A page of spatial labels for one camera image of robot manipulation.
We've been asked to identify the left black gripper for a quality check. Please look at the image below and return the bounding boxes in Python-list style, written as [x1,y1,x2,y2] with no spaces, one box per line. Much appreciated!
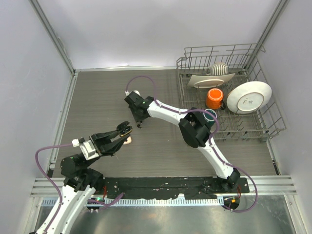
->
[83,127,129,169]

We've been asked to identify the black earbud charging case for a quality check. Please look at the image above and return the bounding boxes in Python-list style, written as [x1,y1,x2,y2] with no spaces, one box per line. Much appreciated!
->
[117,121,133,137]

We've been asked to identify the beige earbud charging case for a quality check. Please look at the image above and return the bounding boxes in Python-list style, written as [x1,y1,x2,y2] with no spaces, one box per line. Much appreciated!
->
[123,136,132,145]

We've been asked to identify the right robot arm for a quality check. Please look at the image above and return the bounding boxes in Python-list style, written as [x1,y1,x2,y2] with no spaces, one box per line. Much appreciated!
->
[124,91,240,193]

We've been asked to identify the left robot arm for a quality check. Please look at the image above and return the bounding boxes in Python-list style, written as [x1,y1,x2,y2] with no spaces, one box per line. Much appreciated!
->
[35,127,132,234]

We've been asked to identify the white square plate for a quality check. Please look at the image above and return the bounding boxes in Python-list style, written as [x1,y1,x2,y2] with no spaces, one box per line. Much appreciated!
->
[187,73,235,89]

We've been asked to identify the teal mug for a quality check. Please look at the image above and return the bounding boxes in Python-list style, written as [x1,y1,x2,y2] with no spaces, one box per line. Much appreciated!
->
[203,109,217,128]

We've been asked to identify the orange mug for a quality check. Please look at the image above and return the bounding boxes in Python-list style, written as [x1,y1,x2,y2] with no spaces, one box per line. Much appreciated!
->
[205,88,224,110]

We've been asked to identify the striped ceramic mug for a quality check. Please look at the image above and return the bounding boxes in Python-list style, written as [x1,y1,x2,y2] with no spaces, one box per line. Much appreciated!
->
[205,62,229,76]

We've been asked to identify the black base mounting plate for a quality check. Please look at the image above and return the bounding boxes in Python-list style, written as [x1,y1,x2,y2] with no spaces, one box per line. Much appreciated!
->
[96,176,250,200]

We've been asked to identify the white round plate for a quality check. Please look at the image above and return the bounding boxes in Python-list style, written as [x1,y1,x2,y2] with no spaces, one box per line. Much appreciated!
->
[226,81,272,115]

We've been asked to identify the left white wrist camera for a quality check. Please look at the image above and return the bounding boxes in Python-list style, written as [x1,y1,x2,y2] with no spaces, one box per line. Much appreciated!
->
[71,138,99,160]

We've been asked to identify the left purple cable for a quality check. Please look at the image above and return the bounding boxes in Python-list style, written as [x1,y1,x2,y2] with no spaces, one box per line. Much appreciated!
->
[35,143,74,232]

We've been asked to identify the white slotted cable duct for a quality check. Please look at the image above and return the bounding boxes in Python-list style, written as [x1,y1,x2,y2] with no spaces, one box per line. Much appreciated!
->
[41,196,224,207]

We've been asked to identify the grey wire dish rack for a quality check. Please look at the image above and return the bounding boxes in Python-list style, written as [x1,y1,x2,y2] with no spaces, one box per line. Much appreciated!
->
[176,43,286,142]

